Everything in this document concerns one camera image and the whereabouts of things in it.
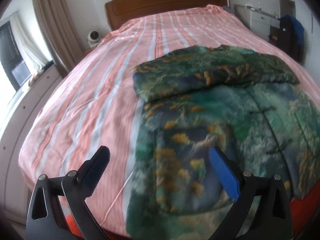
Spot green patterned jacket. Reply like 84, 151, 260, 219
126, 45, 319, 239

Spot dark clothes on chair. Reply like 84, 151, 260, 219
276, 15, 304, 63

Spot orange stool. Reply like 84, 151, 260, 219
290, 181, 320, 237

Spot white window bench cabinet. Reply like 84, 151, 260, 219
1, 65, 62, 224

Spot pink striped bed cover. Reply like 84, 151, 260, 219
18, 5, 319, 239

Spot wooden nightstand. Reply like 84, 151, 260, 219
83, 47, 95, 57

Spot sheer white curtain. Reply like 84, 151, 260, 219
9, 12, 48, 74

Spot white round fan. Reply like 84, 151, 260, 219
87, 30, 100, 48

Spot white dresser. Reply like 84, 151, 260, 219
234, 4, 280, 41

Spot beige curtain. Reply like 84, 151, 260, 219
33, 0, 84, 76

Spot brown wooden headboard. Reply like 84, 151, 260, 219
105, 0, 230, 31

